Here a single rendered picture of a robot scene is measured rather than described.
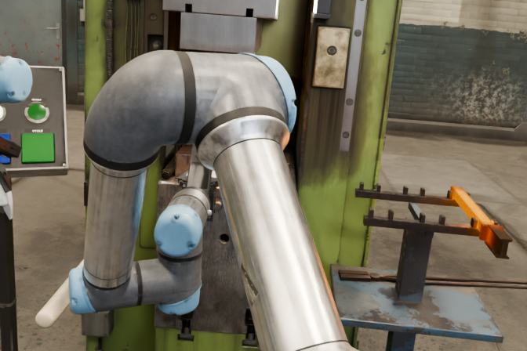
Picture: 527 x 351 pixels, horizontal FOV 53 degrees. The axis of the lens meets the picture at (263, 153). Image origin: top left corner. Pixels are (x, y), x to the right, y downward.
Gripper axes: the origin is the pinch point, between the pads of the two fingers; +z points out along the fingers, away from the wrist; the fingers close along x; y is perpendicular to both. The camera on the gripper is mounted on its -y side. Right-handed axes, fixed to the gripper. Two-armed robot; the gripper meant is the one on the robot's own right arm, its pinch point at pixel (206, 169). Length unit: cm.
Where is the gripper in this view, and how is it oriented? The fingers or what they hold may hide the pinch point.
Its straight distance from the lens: 119.7
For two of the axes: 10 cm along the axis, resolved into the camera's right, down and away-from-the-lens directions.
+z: 0.4, -2.2, 9.7
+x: 10.0, 0.7, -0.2
